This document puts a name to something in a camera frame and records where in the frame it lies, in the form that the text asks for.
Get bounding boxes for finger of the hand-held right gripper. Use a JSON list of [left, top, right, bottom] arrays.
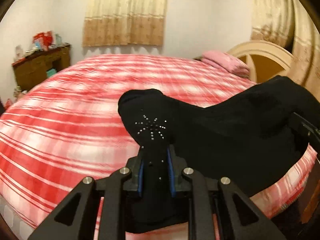
[[291, 112, 320, 153]]

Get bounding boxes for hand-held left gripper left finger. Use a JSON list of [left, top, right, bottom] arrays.
[[27, 155, 145, 240]]

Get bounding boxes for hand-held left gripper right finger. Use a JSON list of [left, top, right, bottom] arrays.
[[166, 146, 286, 240]]

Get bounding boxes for black pants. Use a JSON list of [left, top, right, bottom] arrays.
[[117, 75, 320, 234]]

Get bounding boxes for bed with red plaid sheet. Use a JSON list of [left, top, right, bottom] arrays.
[[0, 54, 318, 230]]

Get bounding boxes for cream wooden headboard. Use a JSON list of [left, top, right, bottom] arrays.
[[226, 41, 295, 84]]

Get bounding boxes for folded pink blanket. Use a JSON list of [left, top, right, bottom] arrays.
[[200, 50, 250, 78]]

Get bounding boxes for long beige curtain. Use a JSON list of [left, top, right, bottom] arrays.
[[250, 0, 320, 88]]

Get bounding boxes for floral bag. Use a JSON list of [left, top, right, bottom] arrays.
[[14, 86, 27, 98]]

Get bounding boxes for brown wooden desk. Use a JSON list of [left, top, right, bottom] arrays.
[[12, 44, 72, 92]]

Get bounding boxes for short beige window curtain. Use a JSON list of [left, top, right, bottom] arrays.
[[82, 0, 170, 47]]

